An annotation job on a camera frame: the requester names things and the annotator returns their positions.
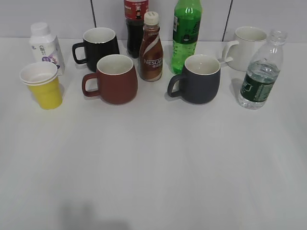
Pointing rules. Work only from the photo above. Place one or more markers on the yellow paper cup stack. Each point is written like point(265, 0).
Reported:
point(41, 78)

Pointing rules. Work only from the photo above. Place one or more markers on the clear water bottle green label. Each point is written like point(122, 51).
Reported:
point(262, 72)

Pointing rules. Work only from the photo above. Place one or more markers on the red-brown ceramic mug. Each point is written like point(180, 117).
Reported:
point(116, 79)

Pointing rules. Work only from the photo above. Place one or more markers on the dark grey ceramic mug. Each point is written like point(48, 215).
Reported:
point(199, 81)

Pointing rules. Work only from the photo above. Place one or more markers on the Nescafe coffee bottle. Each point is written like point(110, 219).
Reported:
point(151, 51)

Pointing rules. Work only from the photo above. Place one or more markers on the black ceramic mug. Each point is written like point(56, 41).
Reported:
point(98, 43)

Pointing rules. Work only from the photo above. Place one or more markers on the green soda bottle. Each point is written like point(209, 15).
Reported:
point(187, 20)

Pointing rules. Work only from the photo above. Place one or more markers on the white ceramic mug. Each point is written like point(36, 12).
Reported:
point(238, 53)

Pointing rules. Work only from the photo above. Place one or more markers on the cola bottle red label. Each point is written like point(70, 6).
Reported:
point(134, 13)

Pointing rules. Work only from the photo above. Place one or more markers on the white yogurt drink bottle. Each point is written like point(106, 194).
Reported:
point(45, 46)

